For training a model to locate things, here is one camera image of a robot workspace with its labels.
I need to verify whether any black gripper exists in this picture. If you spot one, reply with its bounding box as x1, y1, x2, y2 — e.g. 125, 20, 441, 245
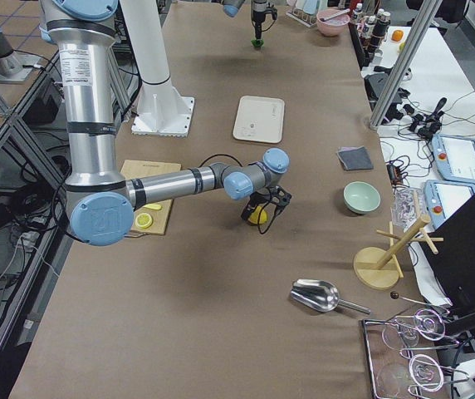
241, 192, 265, 220
251, 0, 267, 40

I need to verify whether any whole yellow lemon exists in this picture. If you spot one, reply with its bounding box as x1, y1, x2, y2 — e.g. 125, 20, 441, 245
247, 206, 268, 225

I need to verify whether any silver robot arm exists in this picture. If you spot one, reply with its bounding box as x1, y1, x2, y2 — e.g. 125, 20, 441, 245
221, 0, 271, 41
40, 1, 290, 246

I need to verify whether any beige plastic tray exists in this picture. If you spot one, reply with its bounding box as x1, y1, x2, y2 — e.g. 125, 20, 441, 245
233, 96, 285, 144

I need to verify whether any pink bowl with ice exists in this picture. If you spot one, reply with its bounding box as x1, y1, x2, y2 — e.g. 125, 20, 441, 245
316, 8, 350, 37

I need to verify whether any mint green bowl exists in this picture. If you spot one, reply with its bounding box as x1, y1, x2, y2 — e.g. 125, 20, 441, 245
343, 181, 381, 214

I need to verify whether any grey folded cloth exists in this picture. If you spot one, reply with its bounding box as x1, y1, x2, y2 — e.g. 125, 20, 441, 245
336, 146, 374, 171

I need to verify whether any yellow lemon peel piece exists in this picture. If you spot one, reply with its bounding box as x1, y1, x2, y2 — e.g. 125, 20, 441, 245
144, 203, 163, 211

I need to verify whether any wooden cutting board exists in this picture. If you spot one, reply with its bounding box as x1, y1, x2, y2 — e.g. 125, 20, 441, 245
120, 160, 182, 238

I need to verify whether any lemon half slice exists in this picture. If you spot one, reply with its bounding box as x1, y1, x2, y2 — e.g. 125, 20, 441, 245
135, 212, 154, 229

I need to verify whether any metal scoop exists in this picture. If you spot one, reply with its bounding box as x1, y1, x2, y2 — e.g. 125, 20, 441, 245
290, 278, 371, 315

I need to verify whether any wooden mug tree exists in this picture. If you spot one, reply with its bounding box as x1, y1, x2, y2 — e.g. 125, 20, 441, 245
353, 191, 444, 290

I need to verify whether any orange fruit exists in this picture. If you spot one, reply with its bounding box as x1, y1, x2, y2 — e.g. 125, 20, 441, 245
390, 29, 404, 42

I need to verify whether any blue teach pendant near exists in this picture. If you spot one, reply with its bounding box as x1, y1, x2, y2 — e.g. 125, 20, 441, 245
424, 180, 475, 229

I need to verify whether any blue teach pendant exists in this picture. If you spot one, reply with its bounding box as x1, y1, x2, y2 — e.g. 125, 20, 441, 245
431, 134, 475, 185
424, 180, 475, 229

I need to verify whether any blue teach pendant far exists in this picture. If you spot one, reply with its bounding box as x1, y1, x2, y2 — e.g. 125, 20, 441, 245
431, 134, 475, 185

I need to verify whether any black monitor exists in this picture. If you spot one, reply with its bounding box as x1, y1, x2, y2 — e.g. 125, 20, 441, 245
424, 195, 475, 311

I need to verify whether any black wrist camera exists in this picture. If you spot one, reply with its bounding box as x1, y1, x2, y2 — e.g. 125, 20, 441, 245
271, 185, 292, 209

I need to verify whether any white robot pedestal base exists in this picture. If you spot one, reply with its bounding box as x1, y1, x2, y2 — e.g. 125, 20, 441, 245
119, 0, 196, 138

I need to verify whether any aluminium frame post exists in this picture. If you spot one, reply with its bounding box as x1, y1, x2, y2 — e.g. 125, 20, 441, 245
369, 0, 442, 131

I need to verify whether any metal wire glass rack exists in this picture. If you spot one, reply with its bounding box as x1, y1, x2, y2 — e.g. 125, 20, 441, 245
361, 308, 470, 398

